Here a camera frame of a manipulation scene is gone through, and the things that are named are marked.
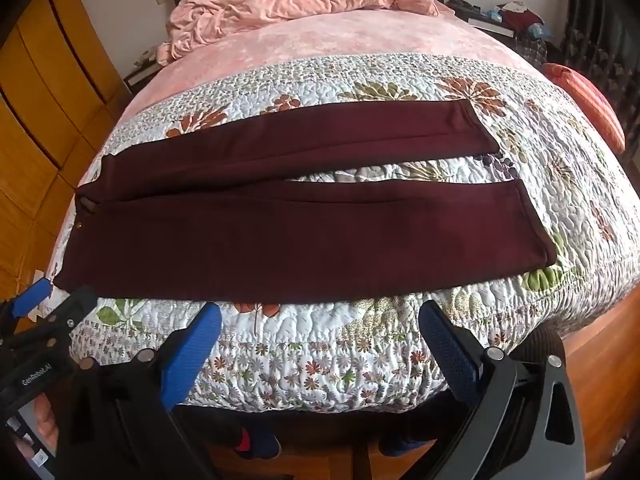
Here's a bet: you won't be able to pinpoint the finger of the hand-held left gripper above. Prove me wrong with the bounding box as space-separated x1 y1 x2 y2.
0 285 99 378
0 277 53 333

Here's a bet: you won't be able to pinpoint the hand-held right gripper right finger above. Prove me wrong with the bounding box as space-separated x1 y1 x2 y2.
419 300 587 480

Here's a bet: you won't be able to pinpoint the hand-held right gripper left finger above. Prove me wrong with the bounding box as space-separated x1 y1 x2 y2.
60 302 223 480

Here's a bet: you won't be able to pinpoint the maroon pants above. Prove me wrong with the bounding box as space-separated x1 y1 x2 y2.
52 99 558 306

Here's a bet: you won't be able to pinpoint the person's left hand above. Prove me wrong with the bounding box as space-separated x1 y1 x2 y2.
31 394 63 454

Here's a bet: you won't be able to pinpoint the floral quilt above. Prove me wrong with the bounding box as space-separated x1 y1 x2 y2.
62 52 640 413

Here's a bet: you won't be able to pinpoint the blue slipper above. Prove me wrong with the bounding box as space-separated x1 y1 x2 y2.
377 432 431 458
225 422 283 461

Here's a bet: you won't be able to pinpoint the wooden wardrobe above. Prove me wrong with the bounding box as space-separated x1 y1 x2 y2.
0 0 133 291

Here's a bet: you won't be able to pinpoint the orange cushion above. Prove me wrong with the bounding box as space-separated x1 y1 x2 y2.
542 62 627 153

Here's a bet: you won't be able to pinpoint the plaid cloth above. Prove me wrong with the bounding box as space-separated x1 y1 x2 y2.
515 37 551 68

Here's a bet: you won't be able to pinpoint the dark cluttered nightstand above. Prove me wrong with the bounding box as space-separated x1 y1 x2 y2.
445 0 551 56

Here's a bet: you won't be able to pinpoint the dark red cloth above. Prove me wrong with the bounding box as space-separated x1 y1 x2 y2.
500 2 543 33

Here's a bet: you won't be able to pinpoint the dark curtain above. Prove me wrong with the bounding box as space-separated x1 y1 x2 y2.
557 0 640 126

